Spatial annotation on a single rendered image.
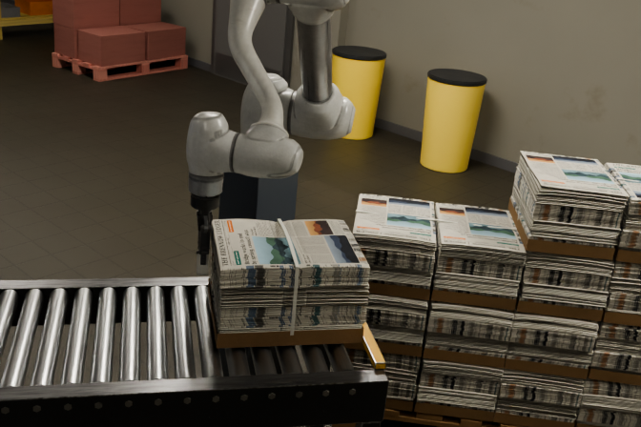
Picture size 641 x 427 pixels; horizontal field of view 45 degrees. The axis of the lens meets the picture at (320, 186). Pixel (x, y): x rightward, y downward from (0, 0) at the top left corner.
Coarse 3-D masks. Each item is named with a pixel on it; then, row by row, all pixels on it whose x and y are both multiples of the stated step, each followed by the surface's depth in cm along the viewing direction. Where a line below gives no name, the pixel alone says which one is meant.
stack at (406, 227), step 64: (384, 256) 263; (448, 256) 261; (512, 256) 259; (576, 256) 258; (384, 320) 271; (448, 320) 269; (512, 320) 267; (576, 320) 264; (448, 384) 279; (512, 384) 276; (576, 384) 273
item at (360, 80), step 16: (336, 48) 633; (352, 48) 639; (368, 48) 646; (336, 64) 623; (352, 64) 613; (368, 64) 614; (336, 80) 627; (352, 80) 618; (368, 80) 620; (352, 96) 623; (368, 96) 626; (368, 112) 633; (352, 128) 634; (368, 128) 640
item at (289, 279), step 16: (272, 224) 212; (288, 224) 212; (288, 256) 194; (304, 256) 194; (288, 272) 189; (304, 272) 190; (288, 288) 191; (304, 288) 192; (288, 304) 192; (304, 304) 193; (288, 320) 195
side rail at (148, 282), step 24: (0, 288) 212; (24, 288) 213; (48, 288) 214; (72, 288) 216; (96, 288) 217; (120, 288) 219; (144, 288) 220; (168, 288) 222; (192, 288) 223; (96, 312) 220; (120, 312) 221; (144, 312) 223; (168, 312) 225; (192, 312) 226
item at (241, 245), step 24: (216, 240) 198; (240, 240) 199; (264, 240) 201; (216, 264) 195; (240, 264) 187; (264, 264) 188; (216, 288) 201; (240, 288) 188; (264, 288) 189; (216, 312) 198; (240, 312) 191; (264, 312) 192
